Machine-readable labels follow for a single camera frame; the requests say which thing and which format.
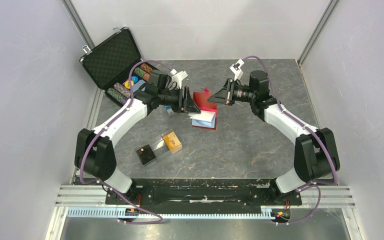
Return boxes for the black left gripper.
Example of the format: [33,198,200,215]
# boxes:
[158,86,201,115]

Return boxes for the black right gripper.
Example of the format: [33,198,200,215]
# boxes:
[207,78,256,106]

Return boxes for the red leather card holder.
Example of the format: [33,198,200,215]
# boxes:
[191,87,218,131]

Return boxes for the clear plastic card box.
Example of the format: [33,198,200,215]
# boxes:
[135,129,183,166]

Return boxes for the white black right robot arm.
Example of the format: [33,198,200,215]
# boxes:
[208,70,340,204]

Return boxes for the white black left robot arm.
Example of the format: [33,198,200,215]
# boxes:
[74,70,200,204]

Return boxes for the orange card stack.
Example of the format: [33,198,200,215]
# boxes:
[162,131,183,154]

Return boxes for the blue playing card deck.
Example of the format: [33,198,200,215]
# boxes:
[132,80,146,92]

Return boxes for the black card stack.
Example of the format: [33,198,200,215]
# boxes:
[136,144,157,165]

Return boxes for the stacked toy building blocks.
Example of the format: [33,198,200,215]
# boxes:
[165,105,174,116]

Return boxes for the red poker chip row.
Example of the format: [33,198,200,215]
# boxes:
[142,73,150,81]

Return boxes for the brown poker chip row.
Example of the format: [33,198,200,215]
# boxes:
[139,63,154,74]

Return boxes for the blue dealer chip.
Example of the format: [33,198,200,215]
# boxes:
[131,75,139,84]

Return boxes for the purple grey poker chip row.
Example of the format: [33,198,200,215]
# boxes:
[113,82,132,99]

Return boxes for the yellow dealer chip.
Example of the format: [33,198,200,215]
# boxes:
[123,80,135,90]

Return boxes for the green purple poker chip row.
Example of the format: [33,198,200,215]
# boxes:
[107,88,128,105]

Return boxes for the black aluminium poker chip case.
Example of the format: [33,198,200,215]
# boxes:
[79,26,169,109]

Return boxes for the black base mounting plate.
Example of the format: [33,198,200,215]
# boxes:
[125,178,302,214]

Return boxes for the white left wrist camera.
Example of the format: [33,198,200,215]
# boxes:
[170,69,189,89]

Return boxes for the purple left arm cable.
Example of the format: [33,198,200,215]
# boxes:
[79,59,176,225]

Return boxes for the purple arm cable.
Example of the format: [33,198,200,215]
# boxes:
[79,59,176,225]
[243,55,340,226]

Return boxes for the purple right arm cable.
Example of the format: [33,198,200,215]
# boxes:
[243,55,340,226]

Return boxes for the aluminium slotted rail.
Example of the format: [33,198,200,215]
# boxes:
[67,207,286,220]

